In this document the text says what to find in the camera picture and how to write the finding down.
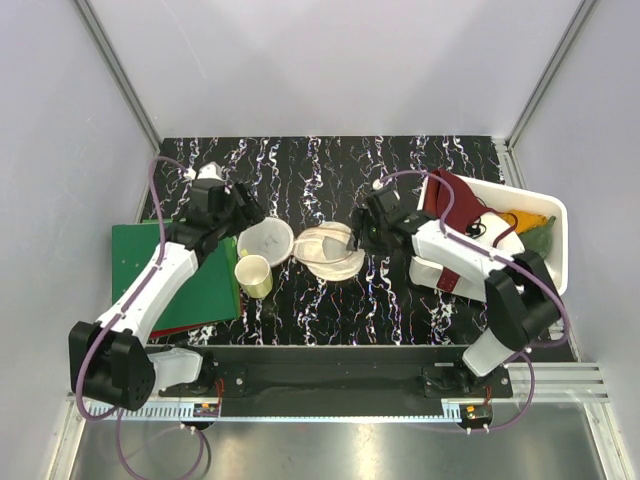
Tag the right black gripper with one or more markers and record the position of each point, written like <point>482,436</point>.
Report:
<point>364,220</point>

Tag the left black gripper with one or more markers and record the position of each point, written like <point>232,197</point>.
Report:
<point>247,215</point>

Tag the beige mesh laundry bag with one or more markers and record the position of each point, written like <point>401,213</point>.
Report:
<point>325,250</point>

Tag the dark red bra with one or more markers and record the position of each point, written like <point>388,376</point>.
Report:
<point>452,200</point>

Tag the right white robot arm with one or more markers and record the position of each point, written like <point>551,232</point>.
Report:
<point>521,298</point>

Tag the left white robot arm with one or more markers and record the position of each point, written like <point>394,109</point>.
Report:
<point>107,358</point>

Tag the cream paper cup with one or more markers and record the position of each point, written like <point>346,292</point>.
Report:
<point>253,274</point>

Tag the white plastic bin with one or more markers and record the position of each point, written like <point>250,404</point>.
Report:
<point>426,273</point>

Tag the white garment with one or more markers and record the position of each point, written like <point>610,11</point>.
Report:
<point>491,228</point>

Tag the orange cloth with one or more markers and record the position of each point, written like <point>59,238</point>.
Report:
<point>522,221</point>

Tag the green cloth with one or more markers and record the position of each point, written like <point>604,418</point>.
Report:
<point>539,240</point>

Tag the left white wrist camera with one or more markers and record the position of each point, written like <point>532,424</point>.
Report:
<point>210,173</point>

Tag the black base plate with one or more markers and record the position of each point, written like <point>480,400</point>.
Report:
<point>337,383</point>

